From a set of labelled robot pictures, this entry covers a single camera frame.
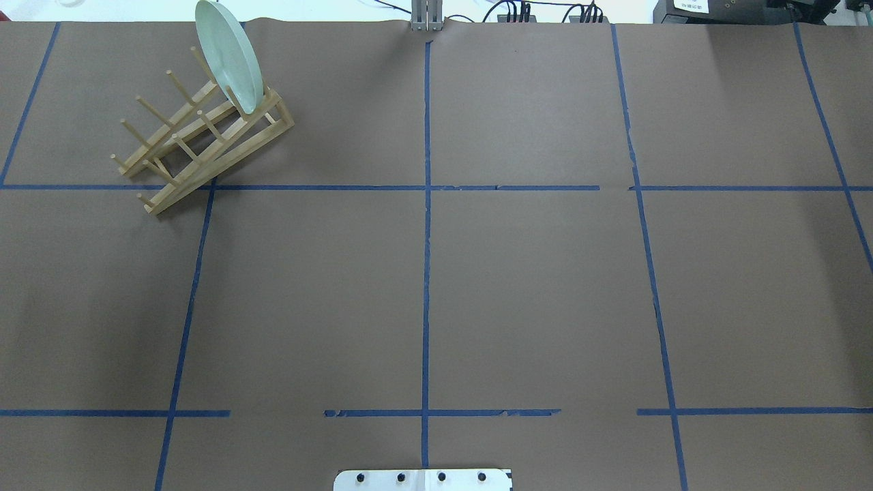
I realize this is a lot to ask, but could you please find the light green plate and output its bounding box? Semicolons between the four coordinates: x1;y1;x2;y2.
194;1;265;115

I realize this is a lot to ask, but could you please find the black red connector box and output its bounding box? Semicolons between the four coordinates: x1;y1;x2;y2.
496;2;536;24
562;2;609;24

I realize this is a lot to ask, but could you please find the wooden dish rack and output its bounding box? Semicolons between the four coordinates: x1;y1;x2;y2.
110;47;295;215

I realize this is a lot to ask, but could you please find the black computer box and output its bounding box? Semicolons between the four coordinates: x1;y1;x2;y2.
652;1;839;26

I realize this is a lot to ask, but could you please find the grey aluminium post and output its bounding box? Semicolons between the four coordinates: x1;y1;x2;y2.
411;0;445;32

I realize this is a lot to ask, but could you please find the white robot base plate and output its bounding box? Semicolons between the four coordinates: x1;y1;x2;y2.
333;468;514;490

